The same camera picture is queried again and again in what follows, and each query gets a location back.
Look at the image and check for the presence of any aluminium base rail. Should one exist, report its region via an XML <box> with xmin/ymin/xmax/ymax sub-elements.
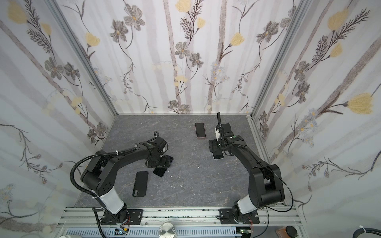
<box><xmin>53</xmin><ymin>206</ymin><xmax>308</xmax><ymax>238</ymax></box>

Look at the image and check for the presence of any white slotted cable duct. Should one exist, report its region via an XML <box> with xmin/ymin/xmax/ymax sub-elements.
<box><xmin>63</xmin><ymin>227</ymin><xmax>242</xmax><ymax>238</ymax></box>

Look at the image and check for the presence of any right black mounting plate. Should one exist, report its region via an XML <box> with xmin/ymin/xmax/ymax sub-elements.
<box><xmin>217</xmin><ymin>208</ymin><xmax>260</xmax><ymax>225</ymax></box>

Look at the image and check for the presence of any pink phone case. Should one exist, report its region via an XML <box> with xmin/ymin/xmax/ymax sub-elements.
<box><xmin>194</xmin><ymin>122</ymin><xmax>206</xmax><ymax>139</ymax></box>

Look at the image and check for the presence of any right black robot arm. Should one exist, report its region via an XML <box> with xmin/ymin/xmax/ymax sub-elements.
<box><xmin>208</xmin><ymin>112</ymin><xmax>288</xmax><ymax>224</ymax></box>

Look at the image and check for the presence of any blue-edged phone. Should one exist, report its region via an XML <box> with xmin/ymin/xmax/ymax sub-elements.
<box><xmin>153</xmin><ymin>168</ymin><xmax>167</xmax><ymax>177</ymax></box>

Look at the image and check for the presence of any black mounting plate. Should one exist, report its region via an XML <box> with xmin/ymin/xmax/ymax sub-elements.
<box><xmin>100</xmin><ymin>209</ymin><xmax>143</xmax><ymax>225</ymax></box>
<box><xmin>217</xmin><ymin>208</ymin><xmax>260</xmax><ymax>225</ymax></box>

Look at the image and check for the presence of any brown box with black knob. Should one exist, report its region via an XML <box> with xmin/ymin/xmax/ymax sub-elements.
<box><xmin>276</xmin><ymin>226</ymin><xmax>299</xmax><ymax>238</ymax></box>

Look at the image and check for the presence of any round silver knob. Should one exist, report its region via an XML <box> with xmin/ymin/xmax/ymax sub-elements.
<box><xmin>158</xmin><ymin>222</ymin><xmax>177</xmax><ymax>238</ymax></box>

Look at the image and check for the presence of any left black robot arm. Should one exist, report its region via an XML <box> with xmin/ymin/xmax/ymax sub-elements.
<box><xmin>69</xmin><ymin>131</ymin><xmax>174</xmax><ymax>238</ymax></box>

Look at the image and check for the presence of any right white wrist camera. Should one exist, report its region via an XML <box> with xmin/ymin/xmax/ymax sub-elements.
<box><xmin>215</xmin><ymin>126</ymin><xmax>221</xmax><ymax>141</ymax></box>

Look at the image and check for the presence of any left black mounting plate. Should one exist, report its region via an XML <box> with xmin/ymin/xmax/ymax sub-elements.
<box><xmin>100</xmin><ymin>209</ymin><xmax>143</xmax><ymax>225</ymax></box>

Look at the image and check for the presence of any black phone case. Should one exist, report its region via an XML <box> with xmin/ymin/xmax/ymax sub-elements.
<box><xmin>133</xmin><ymin>171</ymin><xmax>149</xmax><ymax>197</ymax></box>

